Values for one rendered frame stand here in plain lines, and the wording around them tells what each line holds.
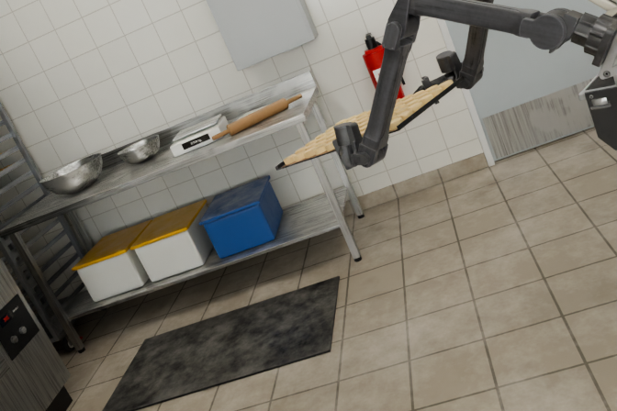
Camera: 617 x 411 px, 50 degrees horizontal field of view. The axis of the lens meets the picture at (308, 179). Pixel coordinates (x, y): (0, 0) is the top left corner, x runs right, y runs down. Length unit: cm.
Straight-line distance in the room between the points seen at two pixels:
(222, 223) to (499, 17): 251
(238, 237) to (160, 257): 49
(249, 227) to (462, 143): 143
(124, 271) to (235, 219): 77
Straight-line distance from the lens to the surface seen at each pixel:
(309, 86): 409
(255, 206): 375
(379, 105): 183
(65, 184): 408
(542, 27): 158
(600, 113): 176
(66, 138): 469
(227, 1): 396
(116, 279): 418
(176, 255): 398
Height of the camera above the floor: 148
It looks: 16 degrees down
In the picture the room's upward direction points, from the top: 24 degrees counter-clockwise
